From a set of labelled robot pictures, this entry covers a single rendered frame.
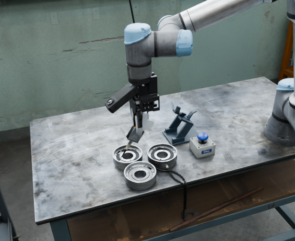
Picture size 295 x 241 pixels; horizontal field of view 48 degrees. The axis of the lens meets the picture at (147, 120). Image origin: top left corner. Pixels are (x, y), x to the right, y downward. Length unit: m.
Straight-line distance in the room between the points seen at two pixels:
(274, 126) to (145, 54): 0.61
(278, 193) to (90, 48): 1.76
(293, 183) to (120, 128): 0.78
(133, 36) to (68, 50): 1.71
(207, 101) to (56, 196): 0.83
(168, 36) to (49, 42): 1.73
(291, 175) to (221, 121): 0.41
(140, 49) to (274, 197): 0.86
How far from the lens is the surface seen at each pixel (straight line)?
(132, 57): 0.96
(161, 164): 1.13
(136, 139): 1.11
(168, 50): 0.95
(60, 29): 2.57
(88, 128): 1.40
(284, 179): 1.58
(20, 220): 2.23
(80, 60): 2.66
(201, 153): 1.20
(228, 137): 1.33
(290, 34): 3.28
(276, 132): 1.33
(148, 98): 1.02
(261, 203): 1.45
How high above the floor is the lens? 1.55
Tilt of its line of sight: 32 degrees down
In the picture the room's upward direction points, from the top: 2 degrees counter-clockwise
